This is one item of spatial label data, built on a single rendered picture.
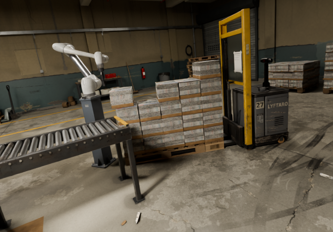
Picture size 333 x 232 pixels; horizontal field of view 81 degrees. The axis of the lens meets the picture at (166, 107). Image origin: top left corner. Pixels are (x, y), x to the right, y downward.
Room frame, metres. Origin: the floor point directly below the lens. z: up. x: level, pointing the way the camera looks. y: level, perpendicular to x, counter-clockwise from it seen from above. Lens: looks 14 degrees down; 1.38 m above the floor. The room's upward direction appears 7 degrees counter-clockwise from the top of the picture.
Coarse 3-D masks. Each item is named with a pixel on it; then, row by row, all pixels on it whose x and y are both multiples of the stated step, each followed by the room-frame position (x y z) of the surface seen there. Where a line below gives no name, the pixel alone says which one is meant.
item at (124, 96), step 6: (114, 90) 2.59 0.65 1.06; (120, 90) 2.53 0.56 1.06; (126, 90) 2.53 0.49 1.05; (114, 96) 2.52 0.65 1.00; (120, 96) 2.53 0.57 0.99; (126, 96) 2.54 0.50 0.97; (114, 102) 2.52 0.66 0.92; (120, 102) 2.53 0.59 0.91; (126, 102) 2.54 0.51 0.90; (132, 102) 2.55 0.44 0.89
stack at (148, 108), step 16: (128, 112) 2.52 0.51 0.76; (144, 112) 2.56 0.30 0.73; (160, 112) 2.57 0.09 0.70; (176, 112) 2.60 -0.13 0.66; (144, 128) 2.54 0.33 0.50; (160, 128) 2.58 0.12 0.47; (176, 128) 2.60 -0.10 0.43; (144, 144) 2.58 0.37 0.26; (160, 144) 2.57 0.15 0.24; (176, 144) 2.60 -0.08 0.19; (128, 160) 2.51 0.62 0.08
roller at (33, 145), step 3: (33, 138) 1.79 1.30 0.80; (36, 138) 1.79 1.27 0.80; (33, 141) 1.70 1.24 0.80; (36, 141) 1.72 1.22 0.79; (33, 144) 1.62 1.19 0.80; (36, 144) 1.65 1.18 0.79; (30, 147) 1.57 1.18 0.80; (33, 147) 1.55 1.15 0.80; (36, 147) 1.59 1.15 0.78; (30, 150) 1.49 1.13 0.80; (33, 150) 1.49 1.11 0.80
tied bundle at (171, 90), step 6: (156, 84) 2.77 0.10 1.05; (168, 84) 2.59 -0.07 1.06; (174, 84) 2.60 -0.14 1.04; (156, 90) 2.76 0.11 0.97; (162, 90) 2.59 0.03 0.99; (168, 90) 2.59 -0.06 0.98; (174, 90) 2.60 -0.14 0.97; (162, 96) 2.58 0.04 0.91; (168, 96) 2.59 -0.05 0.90; (174, 96) 2.60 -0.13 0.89
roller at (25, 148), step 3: (24, 141) 1.75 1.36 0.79; (27, 141) 1.73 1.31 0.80; (30, 141) 1.78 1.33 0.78; (24, 144) 1.65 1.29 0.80; (27, 144) 1.66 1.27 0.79; (24, 147) 1.58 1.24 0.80; (27, 147) 1.60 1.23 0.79; (21, 150) 1.52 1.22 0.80; (24, 150) 1.51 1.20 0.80; (27, 150) 1.56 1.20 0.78; (21, 153) 1.45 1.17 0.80; (24, 153) 1.46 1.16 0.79
